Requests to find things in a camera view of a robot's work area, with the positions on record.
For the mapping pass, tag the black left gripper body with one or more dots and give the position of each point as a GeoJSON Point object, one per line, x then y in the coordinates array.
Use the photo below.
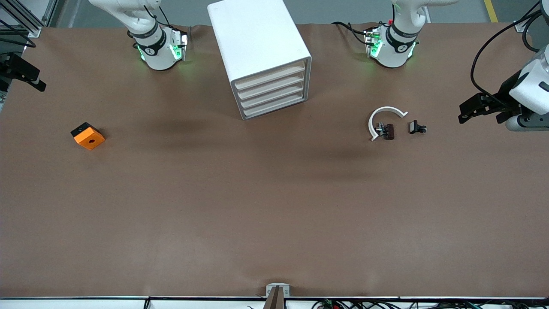
{"type": "Point", "coordinates": [507, 92]}

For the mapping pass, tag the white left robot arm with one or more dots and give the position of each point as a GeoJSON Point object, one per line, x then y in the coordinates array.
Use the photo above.
{"type": "Point", "coordinates": [391, 53]}

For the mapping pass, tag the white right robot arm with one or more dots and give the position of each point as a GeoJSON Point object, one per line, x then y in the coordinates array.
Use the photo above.
{"type": "Point", "coordinates": [158, 60]}

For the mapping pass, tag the small black clip part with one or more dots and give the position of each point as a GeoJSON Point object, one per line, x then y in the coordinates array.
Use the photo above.
{"type": "Point", "coordinates": [414, 127]}

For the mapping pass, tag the orange and black square block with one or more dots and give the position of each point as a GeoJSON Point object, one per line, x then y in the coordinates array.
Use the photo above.
{"type": "Point", "coordinates": [91, 139]}

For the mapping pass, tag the dark brown small block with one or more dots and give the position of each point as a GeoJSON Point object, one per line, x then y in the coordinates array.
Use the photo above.
{"type": "Point", "coordinates": [389, 131]}

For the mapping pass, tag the white curved plastic arc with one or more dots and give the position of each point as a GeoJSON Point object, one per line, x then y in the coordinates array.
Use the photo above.
{"type": "Point", "coordinates": [386, 109]}

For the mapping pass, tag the small silver metal part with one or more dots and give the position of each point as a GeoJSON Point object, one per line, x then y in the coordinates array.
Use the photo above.
{"type": "Point", "coordinates": [380, 128]}

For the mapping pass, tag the grey base connector box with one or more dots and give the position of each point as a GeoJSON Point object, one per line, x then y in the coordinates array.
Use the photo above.
{"type": "Point", "coordinates": [180, 43]}
{"type": "Point", "coordinates": [374, 43]}

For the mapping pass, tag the brown table mat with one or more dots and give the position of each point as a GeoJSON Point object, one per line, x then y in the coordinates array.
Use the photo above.
{"type": "Point", "coordinates": [274, 214]}

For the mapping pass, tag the aluminium frame profile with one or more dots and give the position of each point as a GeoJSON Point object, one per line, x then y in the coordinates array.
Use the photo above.
{"type": "Point", "coordinates": [32, 28]}
{"type": "Point", "coordinates": [521, 27]}

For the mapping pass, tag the white table edge rail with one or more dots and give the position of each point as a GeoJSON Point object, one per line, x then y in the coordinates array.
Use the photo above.
{"type": "Point", "coordinates": [85, 304]}

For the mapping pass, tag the grey metal bracket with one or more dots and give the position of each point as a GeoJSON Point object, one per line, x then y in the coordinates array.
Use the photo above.
{"type": "Point", "coordinates": [278, 288]}

